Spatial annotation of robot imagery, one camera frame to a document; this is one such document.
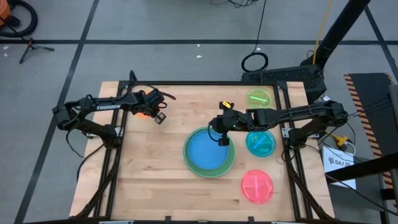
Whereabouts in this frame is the yellow cable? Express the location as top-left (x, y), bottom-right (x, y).
top-left (312, 0), bottom-right (335, 65)

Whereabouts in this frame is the small translucent teal plate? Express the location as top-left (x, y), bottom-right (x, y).
top-left (245, 129), bottom-right (277, 157)

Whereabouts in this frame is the black crossbeam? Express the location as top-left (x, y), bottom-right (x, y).
top-left (325, 152), bottom-right (398, 184)

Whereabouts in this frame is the black vacuum hose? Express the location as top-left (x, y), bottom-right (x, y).
top-left (0, 0), bottom-right (39, 39)

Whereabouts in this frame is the hazard striped black mat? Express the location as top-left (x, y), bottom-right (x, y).
top-left (343, 72), bottom-right (398, 190)

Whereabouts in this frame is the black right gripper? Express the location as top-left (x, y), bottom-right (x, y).
top-left (209, 107), bottom-right (250, 147)

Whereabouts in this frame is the coiled black cable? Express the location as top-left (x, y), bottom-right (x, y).
top-left (241, 0), bottom-right (269, 73)

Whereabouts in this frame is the black slanted pole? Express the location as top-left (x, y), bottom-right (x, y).
top-left (300, 0), bottom-right (373, 68)

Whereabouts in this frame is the orange vacuum cleaner body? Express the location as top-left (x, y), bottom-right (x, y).
top-left (0, 0), bottom-right (12, 26)

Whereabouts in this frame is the black tripod stand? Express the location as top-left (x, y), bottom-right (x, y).
top-left (19, 37), bottom-right (55, 65)

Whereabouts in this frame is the yellow plug connector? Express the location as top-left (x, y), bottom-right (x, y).
top-left (325, 130), bottom-right (349, 147)

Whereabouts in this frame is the blue plastic plate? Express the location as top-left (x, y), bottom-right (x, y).
top-left (188, 130), bottom-right (230, 171)

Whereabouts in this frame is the small translucent yellow-green plate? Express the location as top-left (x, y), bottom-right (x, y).
top-left (246, 88), bottom-right (273, 110)

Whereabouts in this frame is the black aluminium table frame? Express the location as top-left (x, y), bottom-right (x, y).
top-left (73, 70), bottom-right (335, 224)

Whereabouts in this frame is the large green plastic plate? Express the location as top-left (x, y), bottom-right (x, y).
top-left (183, 126), bottom-right (236, 179)

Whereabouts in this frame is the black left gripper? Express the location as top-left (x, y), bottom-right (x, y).
top-left (136, 90), bottom-right (167, 126)

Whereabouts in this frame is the white printed paper sign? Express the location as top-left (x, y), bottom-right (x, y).
top-left (322, 146), bottom-right (358, 190)

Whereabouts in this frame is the black perforated base box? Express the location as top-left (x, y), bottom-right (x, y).
top-left (241, 63), bottom-right (328, 105)

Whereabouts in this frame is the small translucent pink plate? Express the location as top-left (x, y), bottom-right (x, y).
top-left (241, 169), bottom-right (275, 205)

